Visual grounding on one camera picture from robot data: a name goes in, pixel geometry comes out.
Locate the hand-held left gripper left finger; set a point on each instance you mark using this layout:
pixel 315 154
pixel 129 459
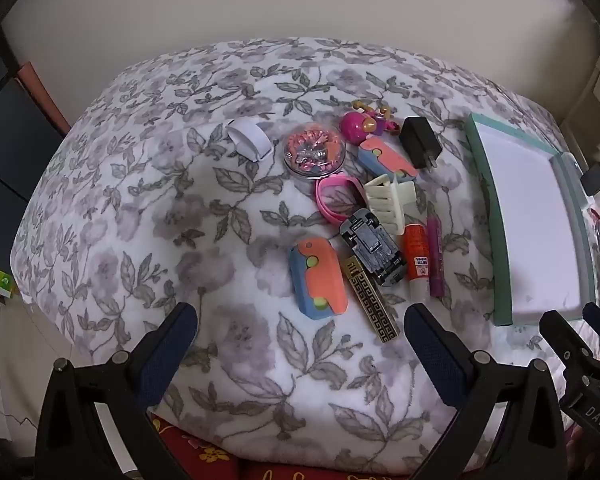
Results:
pixel 170 350

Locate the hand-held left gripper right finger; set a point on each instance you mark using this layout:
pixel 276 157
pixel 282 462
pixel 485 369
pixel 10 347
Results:
pixel 440 355

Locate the black gold patterned lighter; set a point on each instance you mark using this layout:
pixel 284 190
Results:
pixel 372 300

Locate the orange glue bottle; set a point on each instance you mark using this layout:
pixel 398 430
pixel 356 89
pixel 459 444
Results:
pixel 416 262

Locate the purple lighter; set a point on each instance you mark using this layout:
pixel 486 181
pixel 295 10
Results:
pixel 436 255

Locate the teal white box tray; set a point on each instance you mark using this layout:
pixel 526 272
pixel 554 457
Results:
pixel 530 225

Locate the grey toy car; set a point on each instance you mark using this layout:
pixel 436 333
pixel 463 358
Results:
pixel 372 247

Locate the large blue orange toy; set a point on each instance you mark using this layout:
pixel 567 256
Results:
pixel 316 280

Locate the black charger plug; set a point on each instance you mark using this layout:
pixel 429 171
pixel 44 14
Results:
pixel 420 142

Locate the white band roll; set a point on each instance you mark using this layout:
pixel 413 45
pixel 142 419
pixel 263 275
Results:
pixel 250 140

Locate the round clear bead container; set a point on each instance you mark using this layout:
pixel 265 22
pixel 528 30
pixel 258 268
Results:
pixel 314 152

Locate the red yellow flowered mat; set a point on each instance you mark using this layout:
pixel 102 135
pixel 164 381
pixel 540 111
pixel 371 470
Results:
pixel 205 452

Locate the black power adapter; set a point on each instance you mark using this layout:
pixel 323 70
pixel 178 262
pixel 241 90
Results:
pixel 597 177

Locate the white power strip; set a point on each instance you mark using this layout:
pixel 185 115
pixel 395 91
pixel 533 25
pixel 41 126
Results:
pixel 574 170

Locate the cream hair claw clip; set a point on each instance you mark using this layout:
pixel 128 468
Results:
pixel 390 200

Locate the small blue orange toy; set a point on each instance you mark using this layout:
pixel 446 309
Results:
pixel 385 157

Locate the pink toy figure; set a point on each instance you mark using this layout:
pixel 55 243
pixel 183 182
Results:
pixel 365 122

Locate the dark cabinet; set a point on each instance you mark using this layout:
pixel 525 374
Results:
pixel 5 135

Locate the pink board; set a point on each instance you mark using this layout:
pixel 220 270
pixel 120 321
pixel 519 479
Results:
pixel 42 97

